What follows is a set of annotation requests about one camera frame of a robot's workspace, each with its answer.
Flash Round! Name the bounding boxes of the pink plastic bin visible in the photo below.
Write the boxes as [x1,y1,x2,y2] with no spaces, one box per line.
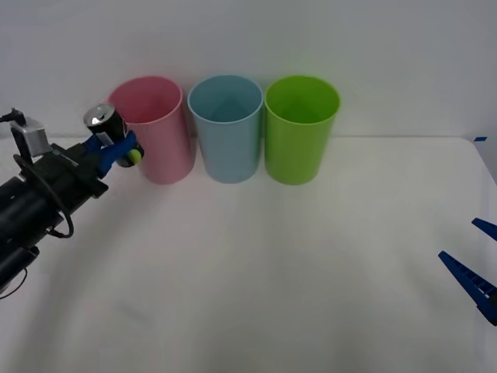
[107,75,196,185]

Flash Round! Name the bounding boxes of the black drink can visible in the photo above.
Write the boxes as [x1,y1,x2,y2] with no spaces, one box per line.
[83,103,146,169]

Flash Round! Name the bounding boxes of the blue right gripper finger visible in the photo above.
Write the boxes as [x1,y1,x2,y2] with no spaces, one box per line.
[471,218,497,242]
[438,250,497,326]

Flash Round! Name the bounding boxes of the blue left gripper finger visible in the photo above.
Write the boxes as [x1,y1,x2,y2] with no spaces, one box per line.
[85,132,114,157]
[96,131,146,176]

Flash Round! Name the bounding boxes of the pale blue plastic bin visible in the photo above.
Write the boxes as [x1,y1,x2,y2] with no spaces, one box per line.
[187,74,264,184]

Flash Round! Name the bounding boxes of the green plastic bin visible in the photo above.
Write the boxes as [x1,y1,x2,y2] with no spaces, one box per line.
[264,75,342,186]

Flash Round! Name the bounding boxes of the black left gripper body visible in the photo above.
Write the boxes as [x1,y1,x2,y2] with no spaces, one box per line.
[31,142,109,211]

